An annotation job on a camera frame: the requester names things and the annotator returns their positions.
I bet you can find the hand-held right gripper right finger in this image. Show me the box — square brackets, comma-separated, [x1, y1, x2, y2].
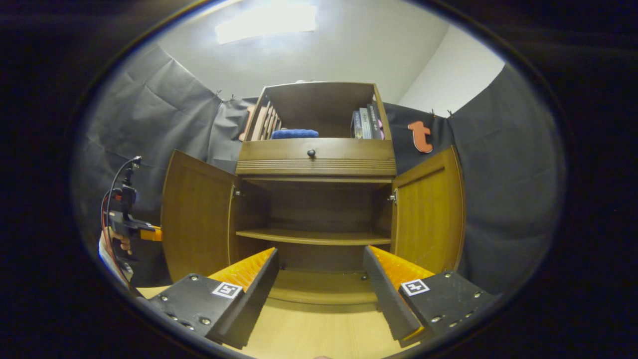
[362, 245, 501, 348]

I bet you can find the black book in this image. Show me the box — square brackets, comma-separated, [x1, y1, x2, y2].
[367, 103, 382, 140]

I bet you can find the black backdrop cloth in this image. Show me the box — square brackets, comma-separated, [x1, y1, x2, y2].
[72, 44, 566, 297]

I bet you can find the blue folded towel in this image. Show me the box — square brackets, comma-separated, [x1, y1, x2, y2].
[271, 129, 319, 140]

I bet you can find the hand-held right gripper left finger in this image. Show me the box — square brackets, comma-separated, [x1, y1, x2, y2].
[136, 248, 281, 351]

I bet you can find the wooden inner shelf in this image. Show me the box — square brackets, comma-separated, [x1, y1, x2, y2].
[236, 228, 392, 246]

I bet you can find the stack of pale boards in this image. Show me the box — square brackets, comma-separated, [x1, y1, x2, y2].
[249, 102, 283, 141]

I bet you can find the wooden double-door shoe cabinet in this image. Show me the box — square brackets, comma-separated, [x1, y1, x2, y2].
[234, 81, 398, 306]

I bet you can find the wooden cabinet drawer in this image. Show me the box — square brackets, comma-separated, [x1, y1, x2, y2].
[236, 138, 398, 176]

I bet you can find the wooden shoe cabinet door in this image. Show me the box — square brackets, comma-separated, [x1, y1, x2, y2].
[390, 146, 467, 275]
[160, 150, 239, 284]

